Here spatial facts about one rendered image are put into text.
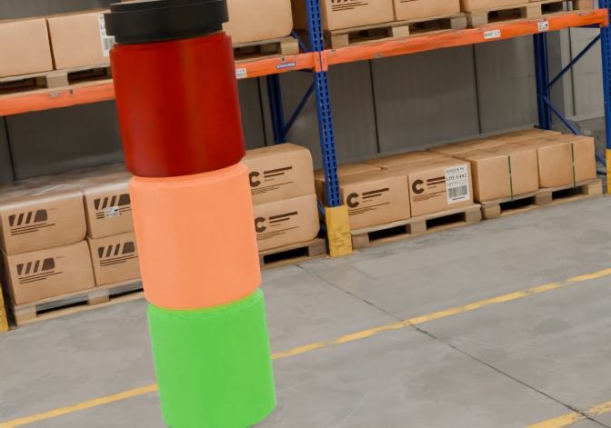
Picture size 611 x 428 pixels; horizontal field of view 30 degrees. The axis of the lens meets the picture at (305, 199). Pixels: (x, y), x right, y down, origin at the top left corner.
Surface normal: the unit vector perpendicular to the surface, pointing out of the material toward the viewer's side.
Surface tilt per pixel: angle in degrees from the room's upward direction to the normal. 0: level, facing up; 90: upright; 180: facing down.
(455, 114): 90
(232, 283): 90
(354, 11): 91
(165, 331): 90
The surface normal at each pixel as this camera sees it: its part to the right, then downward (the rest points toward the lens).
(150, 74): -0.18, 0.22
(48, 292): 0.38, 0.15
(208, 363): 0.08, 0.20
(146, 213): -0.64, 0.23
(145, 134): -0.42, 0.24
